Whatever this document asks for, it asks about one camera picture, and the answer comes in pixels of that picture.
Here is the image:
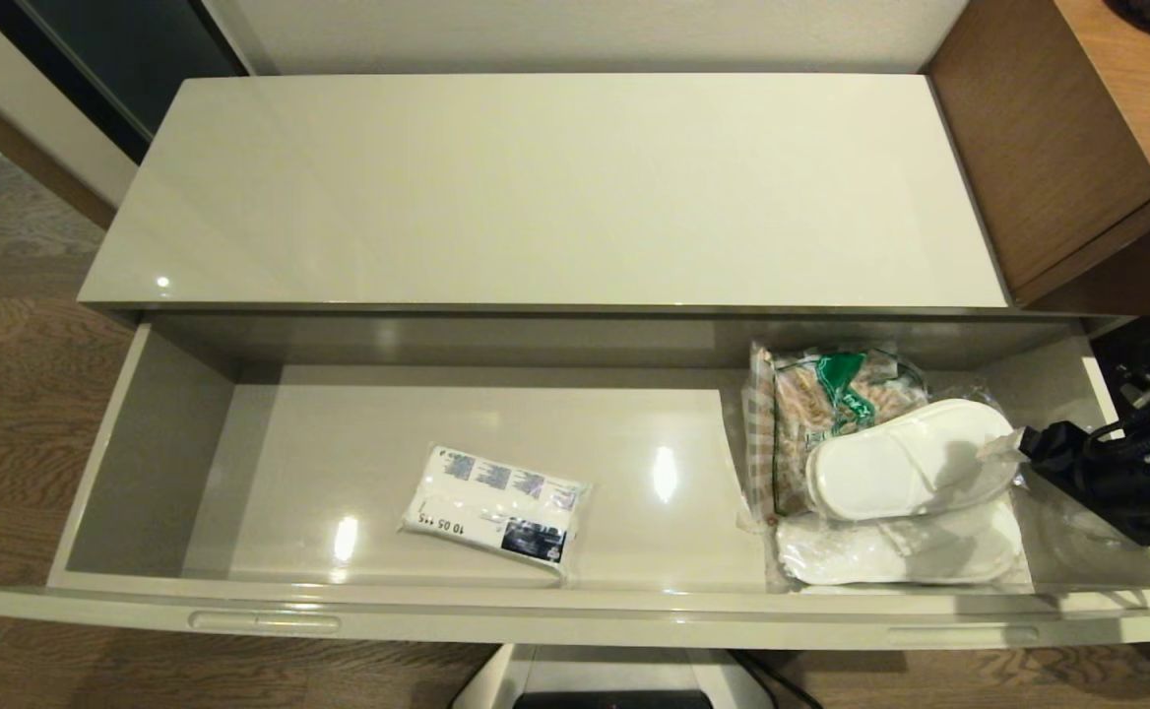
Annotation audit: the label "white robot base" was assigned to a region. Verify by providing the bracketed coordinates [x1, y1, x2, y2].
[452, 645, 773, 709]

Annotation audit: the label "open grey drawer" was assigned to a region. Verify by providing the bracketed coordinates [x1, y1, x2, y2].
[0, 313, 1150, 651]

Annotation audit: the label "green brown snack bag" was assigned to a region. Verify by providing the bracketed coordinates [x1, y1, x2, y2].
[740, 342, 930, 525]

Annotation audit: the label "glossy grey cabinet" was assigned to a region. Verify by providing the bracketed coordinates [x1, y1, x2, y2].
[78, 74, 1130, 338]

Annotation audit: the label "brown wooden desk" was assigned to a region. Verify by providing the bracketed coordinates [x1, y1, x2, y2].
[925, 0, 1150, 318]

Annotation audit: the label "white slippers in flat bag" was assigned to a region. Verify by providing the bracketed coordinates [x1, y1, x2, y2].
[772, 502, 1031, 592]

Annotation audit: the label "black floor cable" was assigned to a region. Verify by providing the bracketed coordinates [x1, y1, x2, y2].
[728, 648, 822, 709]

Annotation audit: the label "white tissue pack blue print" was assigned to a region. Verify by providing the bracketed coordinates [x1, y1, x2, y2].
[400, 445, 591, 577]

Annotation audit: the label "white slippers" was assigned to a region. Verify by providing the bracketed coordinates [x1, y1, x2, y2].
[803, 397, 1031, 523]
[772, 502, 1031, 592]

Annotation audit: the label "dark glass door panel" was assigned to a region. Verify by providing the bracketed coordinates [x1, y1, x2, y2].
[0, 0, 249, 166]

